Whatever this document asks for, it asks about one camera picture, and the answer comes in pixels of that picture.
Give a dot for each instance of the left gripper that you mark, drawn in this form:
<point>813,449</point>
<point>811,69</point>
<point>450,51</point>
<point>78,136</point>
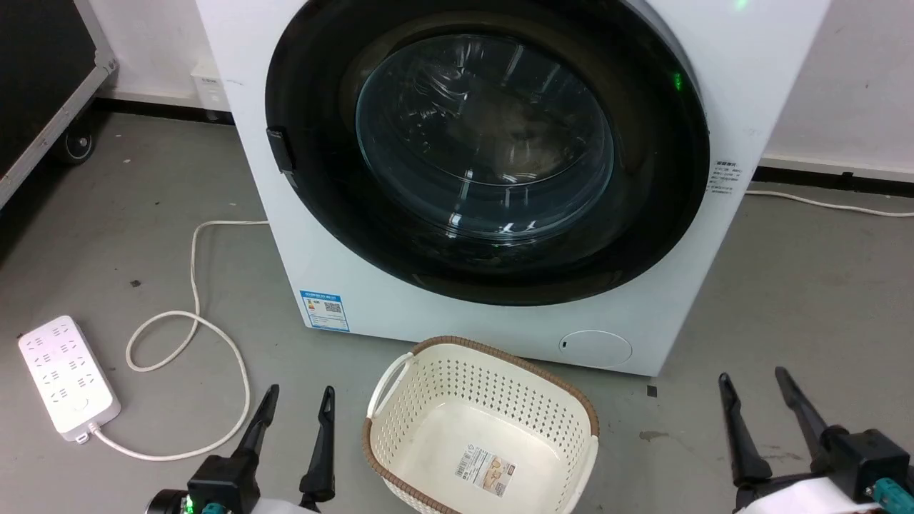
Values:
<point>225,482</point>

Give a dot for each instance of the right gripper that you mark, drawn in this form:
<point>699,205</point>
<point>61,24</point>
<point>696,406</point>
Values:
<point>860,457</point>

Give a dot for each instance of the round black glass washer door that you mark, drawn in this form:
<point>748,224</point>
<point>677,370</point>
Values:
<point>485,135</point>

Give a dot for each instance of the white front-load washing machine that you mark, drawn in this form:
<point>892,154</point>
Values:
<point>742,64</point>

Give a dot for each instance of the blue energy label sticker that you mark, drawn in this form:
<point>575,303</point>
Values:
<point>325,310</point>

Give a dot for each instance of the cream perforated laundry basket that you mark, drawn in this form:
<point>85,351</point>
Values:
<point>428,400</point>

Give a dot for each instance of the round white filter cover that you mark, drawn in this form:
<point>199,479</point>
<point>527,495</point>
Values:
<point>596,350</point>

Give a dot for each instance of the paper label on basket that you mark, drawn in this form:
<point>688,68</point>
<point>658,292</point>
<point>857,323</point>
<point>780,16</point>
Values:
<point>485,471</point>

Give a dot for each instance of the white power strip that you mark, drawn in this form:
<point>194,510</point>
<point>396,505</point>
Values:
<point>66,375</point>

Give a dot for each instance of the small text warning sticker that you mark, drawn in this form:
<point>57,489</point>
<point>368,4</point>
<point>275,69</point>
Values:
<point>725,177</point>

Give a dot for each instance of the black caster wheel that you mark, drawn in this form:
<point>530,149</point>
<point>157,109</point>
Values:
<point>77,143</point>

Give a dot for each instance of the black flight case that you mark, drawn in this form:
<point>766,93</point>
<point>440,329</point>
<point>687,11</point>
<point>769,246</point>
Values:
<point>36,78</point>

